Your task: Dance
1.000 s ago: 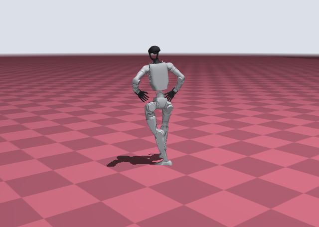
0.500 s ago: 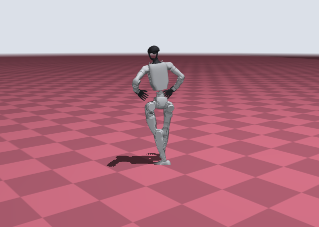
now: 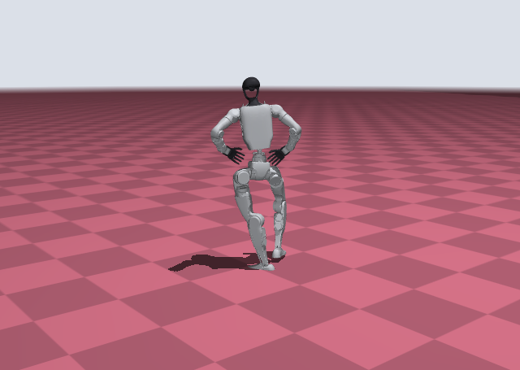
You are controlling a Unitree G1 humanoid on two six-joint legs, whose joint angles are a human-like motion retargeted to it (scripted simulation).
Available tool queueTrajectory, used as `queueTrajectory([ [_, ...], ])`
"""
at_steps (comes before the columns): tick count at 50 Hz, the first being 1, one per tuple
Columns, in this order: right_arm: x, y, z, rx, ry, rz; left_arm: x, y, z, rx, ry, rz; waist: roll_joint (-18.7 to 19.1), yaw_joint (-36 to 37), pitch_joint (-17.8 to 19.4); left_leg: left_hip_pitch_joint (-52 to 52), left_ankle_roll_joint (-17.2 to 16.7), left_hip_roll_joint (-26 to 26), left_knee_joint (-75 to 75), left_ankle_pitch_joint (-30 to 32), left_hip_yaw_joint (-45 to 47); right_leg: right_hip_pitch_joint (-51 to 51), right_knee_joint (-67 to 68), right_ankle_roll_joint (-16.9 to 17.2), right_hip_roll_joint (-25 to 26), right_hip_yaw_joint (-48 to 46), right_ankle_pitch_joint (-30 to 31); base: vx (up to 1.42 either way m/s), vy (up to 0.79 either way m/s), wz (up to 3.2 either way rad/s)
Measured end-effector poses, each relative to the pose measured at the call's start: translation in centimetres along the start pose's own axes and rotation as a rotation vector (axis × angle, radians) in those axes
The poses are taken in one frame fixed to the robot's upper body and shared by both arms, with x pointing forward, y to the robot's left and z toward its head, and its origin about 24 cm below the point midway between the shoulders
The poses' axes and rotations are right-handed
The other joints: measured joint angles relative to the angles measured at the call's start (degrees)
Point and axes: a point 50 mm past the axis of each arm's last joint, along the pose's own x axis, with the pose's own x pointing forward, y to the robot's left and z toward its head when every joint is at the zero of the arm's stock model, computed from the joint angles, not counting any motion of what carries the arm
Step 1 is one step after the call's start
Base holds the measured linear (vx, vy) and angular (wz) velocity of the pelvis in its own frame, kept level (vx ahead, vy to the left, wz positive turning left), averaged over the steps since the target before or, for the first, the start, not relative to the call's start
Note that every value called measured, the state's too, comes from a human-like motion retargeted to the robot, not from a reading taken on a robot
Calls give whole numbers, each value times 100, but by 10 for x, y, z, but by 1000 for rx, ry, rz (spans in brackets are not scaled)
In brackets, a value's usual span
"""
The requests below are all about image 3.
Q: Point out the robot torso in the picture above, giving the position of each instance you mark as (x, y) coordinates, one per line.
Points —
(257, 133)

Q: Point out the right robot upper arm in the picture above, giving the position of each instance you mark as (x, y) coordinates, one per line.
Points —
(278, 112)

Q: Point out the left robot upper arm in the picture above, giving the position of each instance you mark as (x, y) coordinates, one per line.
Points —
(231, 117)

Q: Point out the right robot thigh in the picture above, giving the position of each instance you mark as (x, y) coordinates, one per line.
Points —
(277, 186)

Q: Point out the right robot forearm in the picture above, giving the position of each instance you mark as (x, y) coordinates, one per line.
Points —
(292, 141)

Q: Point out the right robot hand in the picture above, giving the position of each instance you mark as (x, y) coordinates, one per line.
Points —
(279, 154)

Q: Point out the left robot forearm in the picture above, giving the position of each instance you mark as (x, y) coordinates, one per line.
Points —
(221, 147)

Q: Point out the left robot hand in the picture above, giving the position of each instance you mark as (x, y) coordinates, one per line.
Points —
(232, 154)

